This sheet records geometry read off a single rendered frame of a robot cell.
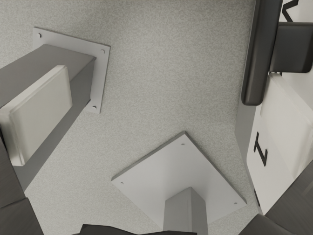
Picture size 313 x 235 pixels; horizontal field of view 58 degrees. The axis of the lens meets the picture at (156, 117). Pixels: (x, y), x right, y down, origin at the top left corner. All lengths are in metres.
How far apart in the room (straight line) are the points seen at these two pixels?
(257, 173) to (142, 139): 1.03
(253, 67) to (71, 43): 1.03
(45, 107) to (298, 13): 0.17
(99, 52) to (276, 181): 0.98
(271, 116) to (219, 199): 1.28
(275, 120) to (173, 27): 0.94
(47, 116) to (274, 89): 0.13
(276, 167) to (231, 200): 1.23
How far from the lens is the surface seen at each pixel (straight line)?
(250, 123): 0.93
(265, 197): 0.26
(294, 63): 0.18
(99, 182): 1.48
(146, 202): 1.47
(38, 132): 0.16
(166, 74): 1.14
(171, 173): 1.34
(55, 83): 0.18
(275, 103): 0.17
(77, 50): 1.17
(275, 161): 0.24
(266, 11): 0.17
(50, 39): 1.20
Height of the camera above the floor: 1.08
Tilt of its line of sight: 62 degrees down
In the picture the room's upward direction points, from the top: 170 degrees counter-clockwise
